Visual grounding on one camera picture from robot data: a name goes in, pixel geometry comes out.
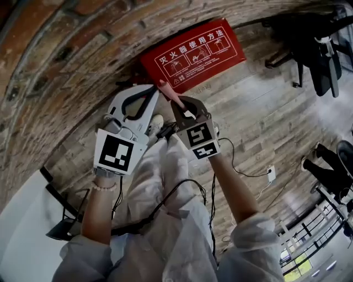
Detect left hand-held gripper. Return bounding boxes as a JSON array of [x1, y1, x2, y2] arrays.
[[93, 84, 161, 177]]

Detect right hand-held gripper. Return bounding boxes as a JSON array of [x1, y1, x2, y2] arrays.
[[169, 95, 221, 161]]

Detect pink cloth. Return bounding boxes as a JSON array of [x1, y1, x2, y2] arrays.
[[158, 79, 187, 108]]

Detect red fire extinguisher box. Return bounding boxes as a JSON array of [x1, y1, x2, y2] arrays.
[[140, 18, 247, 95]]

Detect person's right forearm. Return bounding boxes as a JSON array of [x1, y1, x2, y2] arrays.
[[208, 155, 260, 226]]

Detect person's left forearm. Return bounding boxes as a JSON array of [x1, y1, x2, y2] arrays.
[[81, 176, 118, 245]]

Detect person's white left shoe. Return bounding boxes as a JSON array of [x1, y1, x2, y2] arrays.
[[148, 114, 164, 135]]

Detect small black box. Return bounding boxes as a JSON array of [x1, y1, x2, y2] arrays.
[[157, 125, 173, 138]]

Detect white trousers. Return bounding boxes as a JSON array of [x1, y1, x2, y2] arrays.
[[111, 134, 210, 235]]

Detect black office chair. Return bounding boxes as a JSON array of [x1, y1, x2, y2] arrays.
[[261, 5, 353, 97]]

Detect light grey shirt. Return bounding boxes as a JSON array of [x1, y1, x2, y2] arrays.
[[54, 205, 285, 282]]

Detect black metal railing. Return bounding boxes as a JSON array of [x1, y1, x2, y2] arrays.
[[275, 187, 353, 282]]

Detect white table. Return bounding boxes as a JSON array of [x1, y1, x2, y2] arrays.
[[0, 169, 83, 282]]

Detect thin black floor cable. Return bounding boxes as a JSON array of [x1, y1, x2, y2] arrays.
[[217, 137, 270, 177]]

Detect pale bead bracelet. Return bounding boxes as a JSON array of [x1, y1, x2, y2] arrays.
[[92, 180, 118, 193]]

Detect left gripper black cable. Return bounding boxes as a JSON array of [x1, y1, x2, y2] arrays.
[[111, 176, 124, 218]]

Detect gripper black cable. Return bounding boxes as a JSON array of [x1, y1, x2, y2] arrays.
[[208, 172, 218, 265], [111, 176, 124, 218]]

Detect thick black cable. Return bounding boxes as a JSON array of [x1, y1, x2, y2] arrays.
[[110, 178, 207, 236]]

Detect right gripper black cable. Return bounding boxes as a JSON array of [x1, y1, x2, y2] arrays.
[[208, 172, 218, 265]]

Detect white cable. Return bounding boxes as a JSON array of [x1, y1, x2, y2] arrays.
[[230, 178, 273, 224]]

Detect black wire-frame chair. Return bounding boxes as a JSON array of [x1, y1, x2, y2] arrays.
[[40, 166, 90, 242]]

